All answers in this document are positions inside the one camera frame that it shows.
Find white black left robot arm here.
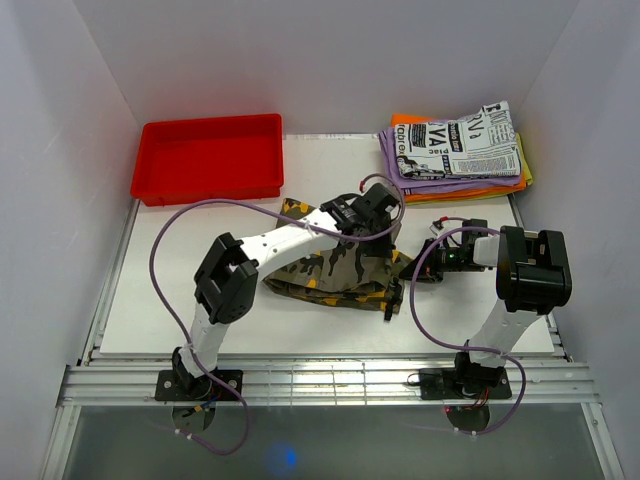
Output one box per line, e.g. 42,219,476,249
172,183,405,400

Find newspaper print folded trousers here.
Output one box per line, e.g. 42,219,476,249
393,101,521,180

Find orange folded trousers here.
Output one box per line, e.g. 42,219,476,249
390,113,506,204

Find yellow-green folded trousers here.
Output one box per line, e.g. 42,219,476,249
516,133,534,187

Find red plastic tray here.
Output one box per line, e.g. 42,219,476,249
130,113,284,207

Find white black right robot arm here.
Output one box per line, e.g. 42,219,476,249
400,217,572,402

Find aluminium frame rail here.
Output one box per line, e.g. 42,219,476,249
58,358,601,407

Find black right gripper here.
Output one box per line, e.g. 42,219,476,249
399,238,485,282

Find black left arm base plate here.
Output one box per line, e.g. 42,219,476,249
154,368,244,402

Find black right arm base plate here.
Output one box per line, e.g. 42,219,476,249
406,368,512,401

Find purple folded trousers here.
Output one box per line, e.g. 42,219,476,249
378,127,533,198

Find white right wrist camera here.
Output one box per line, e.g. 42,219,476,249
429,220,443,236

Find camouflage yellow green trousers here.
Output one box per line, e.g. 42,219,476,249
263,197,415,321

